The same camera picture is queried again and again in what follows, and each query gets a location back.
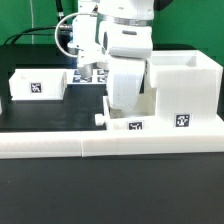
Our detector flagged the white drawer cabinet box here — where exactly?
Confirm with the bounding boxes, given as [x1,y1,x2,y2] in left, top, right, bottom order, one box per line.
[146,50,223,128]

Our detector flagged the white L-shaped fence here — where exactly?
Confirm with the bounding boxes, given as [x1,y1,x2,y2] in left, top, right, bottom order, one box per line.
[0,129,224,159]

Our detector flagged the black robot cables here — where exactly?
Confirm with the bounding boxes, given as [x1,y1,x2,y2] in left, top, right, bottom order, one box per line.
[2,0,73,46]

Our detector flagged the white fiducial marker plate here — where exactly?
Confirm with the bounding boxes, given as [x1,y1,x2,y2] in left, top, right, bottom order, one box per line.
[66,69,106,85]

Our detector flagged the white drawer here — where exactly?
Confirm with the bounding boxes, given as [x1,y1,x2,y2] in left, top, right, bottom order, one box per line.
[9,69,67,101]
[95,89,156,131]

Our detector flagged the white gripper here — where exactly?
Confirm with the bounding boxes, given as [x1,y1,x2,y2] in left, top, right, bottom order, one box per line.
[77,19,153,116]

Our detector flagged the white front drawer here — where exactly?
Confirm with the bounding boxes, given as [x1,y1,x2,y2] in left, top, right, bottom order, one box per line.
[95,89,156,131]

